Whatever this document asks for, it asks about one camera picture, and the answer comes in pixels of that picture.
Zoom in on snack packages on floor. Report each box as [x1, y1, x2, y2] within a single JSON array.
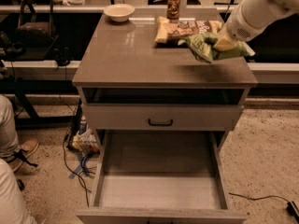
[[72, 117, 99, 154]]

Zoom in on brown chip bag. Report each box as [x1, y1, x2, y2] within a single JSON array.
[[155, 17, 222, 44]]

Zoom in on black power adapter cable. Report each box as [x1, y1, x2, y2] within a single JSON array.
[[229, 192, 299, 221]]

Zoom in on black bag with handles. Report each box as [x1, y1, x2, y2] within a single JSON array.
[[16, 0, 56, 47]]

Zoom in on white bowl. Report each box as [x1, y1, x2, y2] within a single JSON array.
[[104, 4, 135, 22]]

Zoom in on green jalapeno chip bag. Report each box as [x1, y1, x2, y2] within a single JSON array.
[[178, 33, 255, 63]]

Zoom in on grey drawer cabinet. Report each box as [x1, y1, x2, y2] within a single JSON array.
[[72, 7, 259, 224]]

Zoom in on black floor cable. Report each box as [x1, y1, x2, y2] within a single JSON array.
[[62, 131, 97, 208]]

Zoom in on closed grey upper drawer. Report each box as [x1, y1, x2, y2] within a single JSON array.
[[81, 104, 243, 131]]

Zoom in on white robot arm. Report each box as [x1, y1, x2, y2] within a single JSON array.
[[214, 0, 299, 51]]

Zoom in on black drawer handle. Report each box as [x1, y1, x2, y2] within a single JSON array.
[[148, 119, 174, 127]]

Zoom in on person leg beige trousers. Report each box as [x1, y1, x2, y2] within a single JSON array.
[[0, 95, 21, 160]]

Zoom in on tan shoe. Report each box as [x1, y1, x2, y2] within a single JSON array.
[[7, 138, 39, 172]]

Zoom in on black headphones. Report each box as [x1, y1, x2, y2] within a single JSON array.
[[54, 47, 71, 67]]

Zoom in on open grey middle drawer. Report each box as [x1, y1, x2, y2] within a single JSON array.
[[77, 131, 246, 224]]

